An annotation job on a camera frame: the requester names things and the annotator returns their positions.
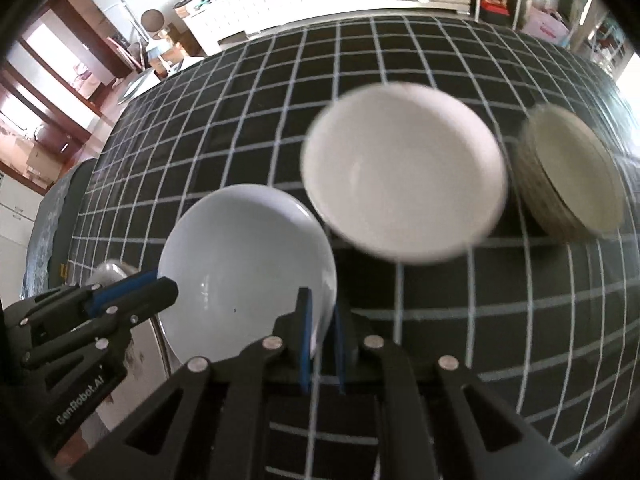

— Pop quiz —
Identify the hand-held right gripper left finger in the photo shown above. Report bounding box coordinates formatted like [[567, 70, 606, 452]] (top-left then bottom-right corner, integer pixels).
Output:
[[67, 287, 314, 480]]

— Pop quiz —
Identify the brown door frame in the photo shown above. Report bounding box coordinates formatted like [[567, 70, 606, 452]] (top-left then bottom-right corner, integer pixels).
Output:
[[20, 0, 133, 96]]

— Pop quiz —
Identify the white floral bowl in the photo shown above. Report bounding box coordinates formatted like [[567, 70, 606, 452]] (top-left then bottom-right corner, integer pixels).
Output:
[[300, 82, 508, 263]]

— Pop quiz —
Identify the pink bag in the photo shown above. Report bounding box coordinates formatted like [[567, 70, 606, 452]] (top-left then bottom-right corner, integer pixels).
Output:
[[522, 5, 573, 48]]

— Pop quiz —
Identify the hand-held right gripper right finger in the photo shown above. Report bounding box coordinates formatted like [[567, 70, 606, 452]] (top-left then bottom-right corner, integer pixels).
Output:
[[334, 305, 576, 480]]

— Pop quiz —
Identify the bluish white bowl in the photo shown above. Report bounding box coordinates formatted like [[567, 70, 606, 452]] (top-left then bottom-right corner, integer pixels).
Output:
[[157, 184, 337, 363]]

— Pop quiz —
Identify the brown wooden door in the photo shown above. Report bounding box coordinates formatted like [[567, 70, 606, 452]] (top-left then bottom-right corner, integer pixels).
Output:
[[0, 67, 108, 161]]

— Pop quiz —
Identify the plain round wall disc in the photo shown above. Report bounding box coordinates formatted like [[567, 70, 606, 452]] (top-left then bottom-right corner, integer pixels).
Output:
[[140, 9, 167, 35]]

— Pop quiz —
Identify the chair with gray floral cover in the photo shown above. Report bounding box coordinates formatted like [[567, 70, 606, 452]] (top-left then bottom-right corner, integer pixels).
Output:
[[20, 157, 101, 306]]

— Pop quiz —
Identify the brown patterned bowl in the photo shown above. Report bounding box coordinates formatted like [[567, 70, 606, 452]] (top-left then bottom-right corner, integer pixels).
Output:
[[515, 104, 626, 241]]

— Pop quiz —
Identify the small floral plate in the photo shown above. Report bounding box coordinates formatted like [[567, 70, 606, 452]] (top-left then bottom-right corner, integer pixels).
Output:
[[95, 310, 173, 436]]

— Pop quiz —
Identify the black checkered tablecloth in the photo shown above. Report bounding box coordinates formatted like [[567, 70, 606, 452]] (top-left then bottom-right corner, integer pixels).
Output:
[[65, 14, 640, 480]]

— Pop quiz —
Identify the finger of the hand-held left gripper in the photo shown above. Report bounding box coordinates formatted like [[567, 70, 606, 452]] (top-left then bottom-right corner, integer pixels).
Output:
[[20, 278, 179, 368], [10, 269, 160, 328]]

